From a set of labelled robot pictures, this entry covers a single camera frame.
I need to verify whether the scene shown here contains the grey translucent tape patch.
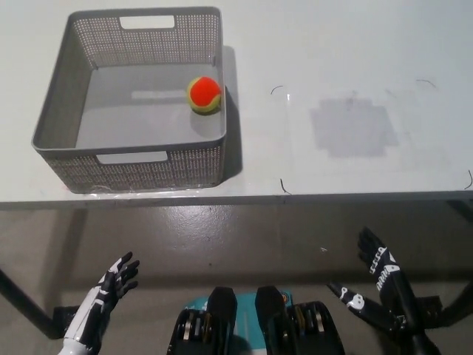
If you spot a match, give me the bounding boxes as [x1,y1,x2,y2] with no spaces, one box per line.
[310,98,401,159]

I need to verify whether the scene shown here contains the yellow orange tennis ball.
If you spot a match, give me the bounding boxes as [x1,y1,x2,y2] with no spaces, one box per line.
[186,75,223,115]

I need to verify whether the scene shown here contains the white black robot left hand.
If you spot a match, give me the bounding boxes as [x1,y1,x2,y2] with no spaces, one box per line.
[61,251,141,349]

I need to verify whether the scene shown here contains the clear plastic table sheet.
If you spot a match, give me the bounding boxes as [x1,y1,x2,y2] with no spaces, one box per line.
[280,84,473,194]

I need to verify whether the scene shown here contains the grey perforated plastic basket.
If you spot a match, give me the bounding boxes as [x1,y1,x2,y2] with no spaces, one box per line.
[31,5,228,195]

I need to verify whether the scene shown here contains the black metal table leg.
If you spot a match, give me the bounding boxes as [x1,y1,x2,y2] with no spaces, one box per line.
[439,277,473,328]
[0,266,62,339]

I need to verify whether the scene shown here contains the black table frame brace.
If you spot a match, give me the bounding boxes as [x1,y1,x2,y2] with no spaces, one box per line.
[446,200,473,223]

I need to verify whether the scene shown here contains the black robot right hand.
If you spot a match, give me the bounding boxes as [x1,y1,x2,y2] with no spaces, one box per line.
[327,227,419,333]

